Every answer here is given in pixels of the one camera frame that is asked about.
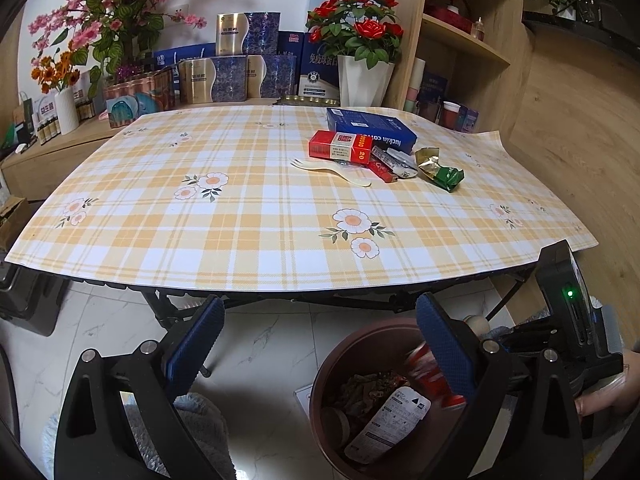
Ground blue luckin coffee box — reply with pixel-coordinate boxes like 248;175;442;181
326;107;418;154

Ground red roses in white vase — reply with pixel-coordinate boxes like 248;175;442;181
307;0;404;107

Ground red sachet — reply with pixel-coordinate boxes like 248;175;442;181
368;156;398;184

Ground orange flowers in white vase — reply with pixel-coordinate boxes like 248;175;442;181
30;50;81;134

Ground gold blue gift box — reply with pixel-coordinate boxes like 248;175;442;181
178;55;248;104
215;12;280;56
246;54;297;99

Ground gold blue gift box upper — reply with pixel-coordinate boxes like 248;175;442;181
215;12;280;56

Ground silver foil packet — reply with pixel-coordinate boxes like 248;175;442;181
372;146;418;180

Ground brown hook blister package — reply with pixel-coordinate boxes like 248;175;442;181
344;386;431;464

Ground person's right hand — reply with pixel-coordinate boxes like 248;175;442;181
575;350;640;417

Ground gold blue gift box left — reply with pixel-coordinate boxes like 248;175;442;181
178;55;248;104

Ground cream plastic fork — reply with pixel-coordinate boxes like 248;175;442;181
290;158;371;188

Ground dark blue white box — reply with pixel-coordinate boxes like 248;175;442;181
278;30;340;100

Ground wooden shelf unit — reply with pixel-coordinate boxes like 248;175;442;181
383;0;533;136

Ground pink blossom plant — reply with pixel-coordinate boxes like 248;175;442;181
28;0;206;96

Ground red brown paper bag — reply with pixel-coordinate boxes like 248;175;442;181
336;372;406;418

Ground green gold wrapper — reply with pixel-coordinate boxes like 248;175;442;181
414;146;465;193

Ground brown trash bin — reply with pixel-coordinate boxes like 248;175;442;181
309;318;466;479

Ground striped planter box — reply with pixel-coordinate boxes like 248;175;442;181
103;68;176;128

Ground yellow plaid floral tablecloth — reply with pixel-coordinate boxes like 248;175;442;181
8;106;597;292

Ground gold decorative tray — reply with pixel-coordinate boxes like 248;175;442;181
274;96;340;107

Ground gold blue gift box right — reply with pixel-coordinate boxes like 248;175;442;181
246;54;297;99

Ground red cigarette box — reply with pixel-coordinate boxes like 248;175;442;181
308;130;373;166

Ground red white cup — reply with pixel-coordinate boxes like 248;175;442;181
439;101;460;130

